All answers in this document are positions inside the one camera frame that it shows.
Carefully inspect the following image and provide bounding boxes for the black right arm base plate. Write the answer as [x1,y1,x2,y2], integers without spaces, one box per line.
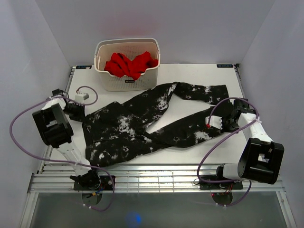
[193,179,243,190]

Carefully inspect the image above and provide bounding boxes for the cream perforated plastic basket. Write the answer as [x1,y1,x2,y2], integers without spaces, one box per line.
[94,38,161,92]

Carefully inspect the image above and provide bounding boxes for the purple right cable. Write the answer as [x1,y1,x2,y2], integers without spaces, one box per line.
[197,97,261,207]

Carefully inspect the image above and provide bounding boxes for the aluminium rail frame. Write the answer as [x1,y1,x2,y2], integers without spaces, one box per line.
[27,165,285,193]

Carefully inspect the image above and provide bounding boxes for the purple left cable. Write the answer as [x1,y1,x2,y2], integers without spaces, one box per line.
[9,85,116,212]

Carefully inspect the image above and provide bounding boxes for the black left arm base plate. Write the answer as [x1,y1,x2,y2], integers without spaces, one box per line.
[73,175,116,191]

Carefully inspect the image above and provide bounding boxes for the black white patterned trousers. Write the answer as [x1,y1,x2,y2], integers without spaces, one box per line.
[82,82,230,167]

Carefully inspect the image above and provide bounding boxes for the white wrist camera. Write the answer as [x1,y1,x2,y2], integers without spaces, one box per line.
[74,93,89,104]
[205,115,223,130]

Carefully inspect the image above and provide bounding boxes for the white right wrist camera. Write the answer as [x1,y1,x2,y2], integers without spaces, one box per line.
[205,115,223,130]

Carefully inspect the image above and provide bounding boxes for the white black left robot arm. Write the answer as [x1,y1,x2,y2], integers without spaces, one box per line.
[32,89,101,190]

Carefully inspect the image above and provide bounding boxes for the red crumpled garment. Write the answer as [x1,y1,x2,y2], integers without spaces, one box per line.
[104,51,159,80]

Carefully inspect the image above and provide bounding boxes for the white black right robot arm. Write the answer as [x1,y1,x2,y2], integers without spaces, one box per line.
[214,100,285,189]

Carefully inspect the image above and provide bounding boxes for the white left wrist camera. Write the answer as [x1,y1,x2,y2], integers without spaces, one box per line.
[74,93,89,104]

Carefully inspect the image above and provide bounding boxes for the purple cable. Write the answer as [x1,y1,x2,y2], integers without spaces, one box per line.
[197,97,261,207]
[9,85,116,212]

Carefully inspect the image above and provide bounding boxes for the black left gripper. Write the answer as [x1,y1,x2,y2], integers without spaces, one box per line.
[63,102,86,124]

